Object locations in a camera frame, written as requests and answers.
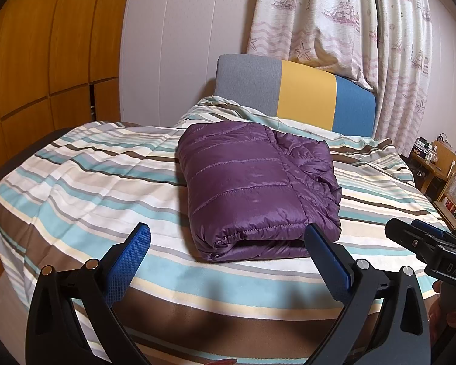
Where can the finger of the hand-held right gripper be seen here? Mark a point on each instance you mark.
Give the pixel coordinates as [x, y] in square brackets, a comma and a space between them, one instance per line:
[406, 234]
[427, 226]

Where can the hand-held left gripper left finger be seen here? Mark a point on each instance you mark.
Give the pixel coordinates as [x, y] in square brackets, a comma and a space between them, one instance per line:
[131, 258]

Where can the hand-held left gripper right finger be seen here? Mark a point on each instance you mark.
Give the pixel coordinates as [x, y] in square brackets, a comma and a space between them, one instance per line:
[332, 262]

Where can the purple puffer jacket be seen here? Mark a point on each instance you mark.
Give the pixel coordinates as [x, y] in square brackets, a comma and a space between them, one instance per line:
[243, 182]

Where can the person's left hand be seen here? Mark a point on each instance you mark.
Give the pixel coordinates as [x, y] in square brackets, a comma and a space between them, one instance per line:
[224, 362]

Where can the wooden desk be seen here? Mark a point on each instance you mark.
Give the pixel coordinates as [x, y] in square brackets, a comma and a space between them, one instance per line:
[429, 182]

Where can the blue patterned tin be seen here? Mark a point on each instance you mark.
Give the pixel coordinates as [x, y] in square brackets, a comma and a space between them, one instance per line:
[421, 149]

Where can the striped bed duvet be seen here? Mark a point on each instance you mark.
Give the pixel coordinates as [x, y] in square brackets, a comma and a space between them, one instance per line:
[98, 167]

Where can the ship print curtain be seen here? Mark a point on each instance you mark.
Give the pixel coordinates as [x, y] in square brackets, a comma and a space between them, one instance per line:
[307, 15]
[402, 64]

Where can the grey yellow blue headboard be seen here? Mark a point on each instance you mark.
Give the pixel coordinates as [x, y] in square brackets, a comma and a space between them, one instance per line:
[307, 87]

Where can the wooden wardrobe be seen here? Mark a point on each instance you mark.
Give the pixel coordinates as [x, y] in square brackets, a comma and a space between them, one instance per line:
[41, 45]

